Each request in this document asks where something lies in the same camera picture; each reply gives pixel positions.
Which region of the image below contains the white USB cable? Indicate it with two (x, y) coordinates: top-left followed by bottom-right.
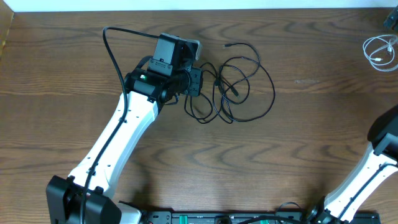
(362, 34), (398, 73)

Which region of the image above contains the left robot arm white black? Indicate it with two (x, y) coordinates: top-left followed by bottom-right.
(46, 33), (203, 223)

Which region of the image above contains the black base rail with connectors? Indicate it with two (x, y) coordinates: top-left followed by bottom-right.
(136, 202), (382, 224)

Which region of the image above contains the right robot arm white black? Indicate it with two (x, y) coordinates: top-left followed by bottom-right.
(301, 106), (397, 224)

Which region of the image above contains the black USB cable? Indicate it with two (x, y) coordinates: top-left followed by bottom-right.
(183, 42), (276, 125)

